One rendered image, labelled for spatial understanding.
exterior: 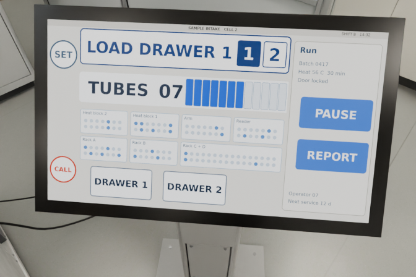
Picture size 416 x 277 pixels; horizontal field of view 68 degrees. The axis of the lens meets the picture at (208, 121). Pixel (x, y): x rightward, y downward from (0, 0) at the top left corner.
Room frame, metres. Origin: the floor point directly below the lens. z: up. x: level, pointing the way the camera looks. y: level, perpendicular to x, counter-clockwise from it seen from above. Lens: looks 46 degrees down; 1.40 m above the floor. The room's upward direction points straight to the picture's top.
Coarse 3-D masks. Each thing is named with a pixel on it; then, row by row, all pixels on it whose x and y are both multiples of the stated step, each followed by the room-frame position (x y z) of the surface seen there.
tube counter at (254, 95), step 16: (160, 80) 0.35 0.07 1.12; (176, 80) 0.35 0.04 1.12; (192, 80) 0.35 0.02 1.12; (208, 80) 0.35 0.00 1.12; (224, 80) 0.35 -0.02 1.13; (240, 80) 0.34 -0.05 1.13; (256, 80) 0.34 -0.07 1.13; (160, 96) 0.34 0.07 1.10; (176, 96) 0.33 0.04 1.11; (192, 96) 0.33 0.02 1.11; (208, 96) 0.33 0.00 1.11; (224, 96) 0.33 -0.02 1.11; (240, 96) 0.33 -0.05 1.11; (256, 96) 0.33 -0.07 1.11; (272, 96) 0.33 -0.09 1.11
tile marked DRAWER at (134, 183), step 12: (96, 168) 0.27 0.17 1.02; (108, 168) 0.27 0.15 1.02; (120, 168) 0.27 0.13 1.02; (132, 168) 0.27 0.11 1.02; (96, 180) 0.26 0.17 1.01; (108, 180) 0.26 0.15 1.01; (120, 180) 0.26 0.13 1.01; (132, 180) 0.26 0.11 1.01; (144, 180) 0.26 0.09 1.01; (96, 192) 0.25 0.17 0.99; (108, 192) 0.25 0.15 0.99; (120, 192) 0.25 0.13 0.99; (132, 192) 0.25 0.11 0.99; (144, 192) 0.24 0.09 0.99
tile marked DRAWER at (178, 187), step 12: (168, 180) 0.26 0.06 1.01; (180, 180) 0.26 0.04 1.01; (192, 180) 0.25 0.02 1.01; (204, 180) 0.25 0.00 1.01; (216, 180) 0.25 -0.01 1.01; (168, 192) 0.24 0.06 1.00; (180, 192) 0.24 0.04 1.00; (192, 192) 0.24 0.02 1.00; (204, 192) 0.24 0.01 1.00; (216, 192) 0.24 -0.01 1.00; (204, 204) 0.23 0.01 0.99; (216, 204) 0.23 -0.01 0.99
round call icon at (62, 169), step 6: (54, 156) 0.28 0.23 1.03; (60, 156) 0.28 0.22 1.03; (66, 156) 0.28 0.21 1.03; (72, 156) 0.28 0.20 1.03; (54, 162) 0.28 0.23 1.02; (60, 162) 0.28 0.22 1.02; (66, 162) 0.28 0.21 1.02; (72, 162) 0.28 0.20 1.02; (54, 168) 0.27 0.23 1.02; (60, 168) 0.27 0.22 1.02; (66, 168) 0.27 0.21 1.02; (72, 168) 0.27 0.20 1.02; (54, 174) 0.27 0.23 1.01; (60, 174) 0.27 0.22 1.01; (66, 174) 0.27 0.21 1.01; (72, 174) 0.27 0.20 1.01; (54, 180) 0.26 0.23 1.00; (60, 180) 0.26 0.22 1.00; (66, 180) 0.26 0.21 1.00; (72, 180) 0.26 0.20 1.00
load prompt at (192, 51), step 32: (96, 32) 0.40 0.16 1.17; (128, 32) 0.40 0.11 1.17; (160, 32) 0.39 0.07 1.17; (192, 32) 0.39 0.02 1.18; (96, 64) 0.37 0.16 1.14; (128, 64) 0.37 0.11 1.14; (160, 64) 0.36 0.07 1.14; (192, 64) 0.36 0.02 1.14; (224, 64) 0.36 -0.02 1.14; (256, 64) 0.36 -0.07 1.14; (288, 64) 0.36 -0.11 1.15
